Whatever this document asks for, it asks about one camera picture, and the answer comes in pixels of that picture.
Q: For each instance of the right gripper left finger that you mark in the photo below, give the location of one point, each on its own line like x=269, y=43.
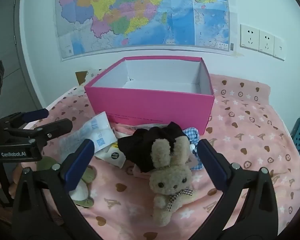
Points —
x=31, y=215

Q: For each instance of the white wall socket panel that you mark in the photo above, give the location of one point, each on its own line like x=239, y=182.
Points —
x=263, y=42

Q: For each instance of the green frog plush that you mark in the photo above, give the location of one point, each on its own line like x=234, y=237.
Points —
x=80, y=196

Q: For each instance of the person left hand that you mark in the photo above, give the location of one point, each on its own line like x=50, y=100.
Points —
x=6, y=179

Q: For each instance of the pink cardboard box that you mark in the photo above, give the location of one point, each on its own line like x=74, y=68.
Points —
x=142, y=90

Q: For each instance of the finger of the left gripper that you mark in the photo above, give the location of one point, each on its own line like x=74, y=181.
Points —
x=52, y=130
x=28, y=117

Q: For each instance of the white blue plastic packet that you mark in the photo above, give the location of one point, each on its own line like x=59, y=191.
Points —
x=98, y=130

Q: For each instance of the grey door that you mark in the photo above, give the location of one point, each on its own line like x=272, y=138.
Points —
x=17, y=93

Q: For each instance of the white patterned pillow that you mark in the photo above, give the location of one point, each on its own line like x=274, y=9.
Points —
x=85, y=76

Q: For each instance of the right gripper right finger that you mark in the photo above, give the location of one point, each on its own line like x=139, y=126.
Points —
x=247, y=208

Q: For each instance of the colourful wall map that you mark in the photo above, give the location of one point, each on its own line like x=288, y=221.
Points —
x=93, y=26

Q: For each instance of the yellow duck wipes pack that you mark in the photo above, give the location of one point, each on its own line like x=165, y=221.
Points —
x=112, y=155

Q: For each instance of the blue checkered scrunchie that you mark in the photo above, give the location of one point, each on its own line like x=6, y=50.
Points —
x=193, y=136

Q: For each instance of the beige plush bunny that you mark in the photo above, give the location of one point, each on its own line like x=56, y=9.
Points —
x=171, y=180

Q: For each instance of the black scrunchie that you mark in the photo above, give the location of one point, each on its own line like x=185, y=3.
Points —
x=137, y=147

